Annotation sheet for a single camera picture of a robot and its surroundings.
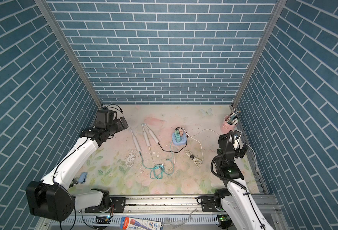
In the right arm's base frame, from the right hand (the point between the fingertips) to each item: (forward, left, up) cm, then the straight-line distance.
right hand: (236, 139), depth 76 cm
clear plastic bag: (-37, +30, -21) cm, 52 cm away
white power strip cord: (+18, +4, -20) cm, 27 cm away
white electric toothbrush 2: (+12, +51, -19) cm, 56 cm away
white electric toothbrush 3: (+5, +61, -19) cm, 64 cm away
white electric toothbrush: (+8, +54, -19) cm, 58 cm away
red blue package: (-39, +52, -20) cm, 68 cm away
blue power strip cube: (+8, +29, -18) cm, 35 cm away
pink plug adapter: (+12, +30, -14) cm, 35 cm away
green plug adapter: (+11, +33, -14) cm, 38 cm away
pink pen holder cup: (+18, 0, -13) cm, 22 cm away
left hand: (+5, +63, +1) cm, 63 cm away
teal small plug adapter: (+8, +32, -14) cm, 36 cm away
